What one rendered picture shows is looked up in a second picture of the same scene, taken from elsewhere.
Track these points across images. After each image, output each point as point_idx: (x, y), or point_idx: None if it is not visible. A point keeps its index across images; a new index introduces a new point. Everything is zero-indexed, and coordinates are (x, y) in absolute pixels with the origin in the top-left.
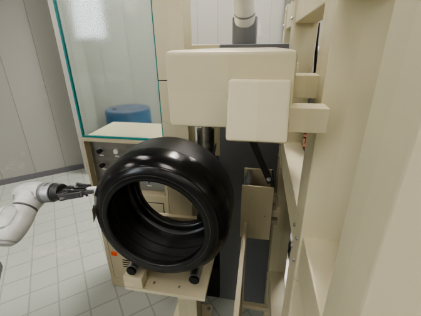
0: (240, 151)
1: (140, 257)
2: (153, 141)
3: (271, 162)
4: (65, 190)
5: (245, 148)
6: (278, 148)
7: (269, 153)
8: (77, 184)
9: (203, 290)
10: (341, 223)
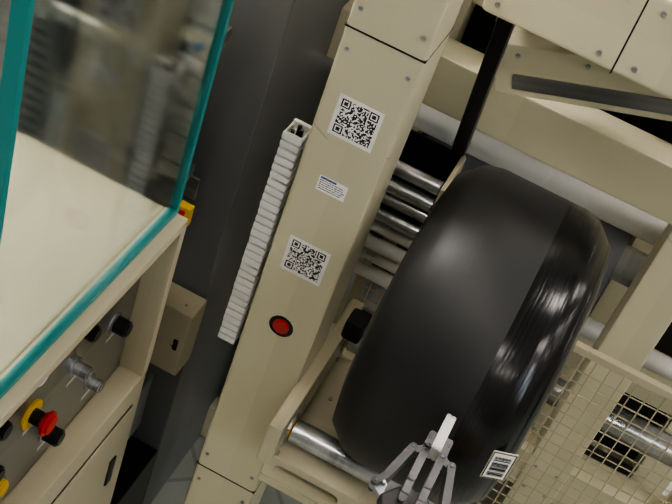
0: (280, 108)
1: None
2: (508, 221)
3: (310, 91)
4: (424, 503)
5: (289, 93)
6: (327, 50)
7: (313, 73)
8: (387, 478)
9: None
10: None
